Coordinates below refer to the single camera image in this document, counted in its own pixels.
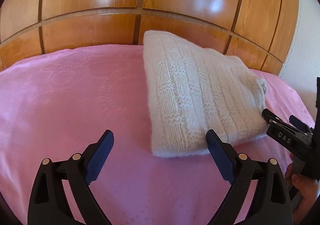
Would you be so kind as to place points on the white knitted sweater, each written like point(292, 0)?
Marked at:
point(200, 94)

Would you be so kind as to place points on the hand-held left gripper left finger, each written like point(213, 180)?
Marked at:
point(101, 153)

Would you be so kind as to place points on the person's right hand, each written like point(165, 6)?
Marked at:
point(308, 197)

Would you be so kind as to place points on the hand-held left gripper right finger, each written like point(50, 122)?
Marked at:
point(220, 154)

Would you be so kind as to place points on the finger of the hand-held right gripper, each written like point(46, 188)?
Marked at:
point(300, 124)
point(278, 133)

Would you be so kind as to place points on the pink bedspread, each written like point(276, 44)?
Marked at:
point(75, 94)

